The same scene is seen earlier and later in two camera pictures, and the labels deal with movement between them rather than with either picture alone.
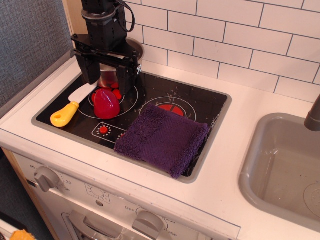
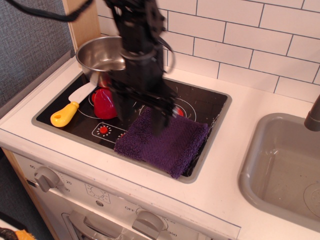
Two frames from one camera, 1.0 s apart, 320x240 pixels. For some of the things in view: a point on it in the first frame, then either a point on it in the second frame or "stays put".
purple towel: [168, 142] stays put
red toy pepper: [106, 103] stays put
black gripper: [110, 42] → [144, 76]
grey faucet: [312, 122] stays put
